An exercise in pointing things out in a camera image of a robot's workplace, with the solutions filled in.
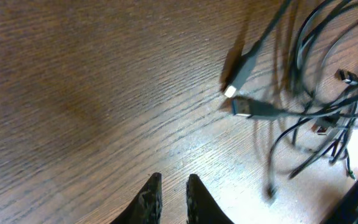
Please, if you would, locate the black usb cable bundle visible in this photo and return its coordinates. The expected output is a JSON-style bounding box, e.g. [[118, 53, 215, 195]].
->
[[222, 0, 358, 200]]

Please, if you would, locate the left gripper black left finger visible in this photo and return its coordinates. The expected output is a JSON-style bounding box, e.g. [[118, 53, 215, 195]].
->
[[111, 172, 162, 224]]

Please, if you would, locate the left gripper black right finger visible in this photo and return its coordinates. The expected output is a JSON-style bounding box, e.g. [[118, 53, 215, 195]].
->
[[186, 174, 233, 224]]

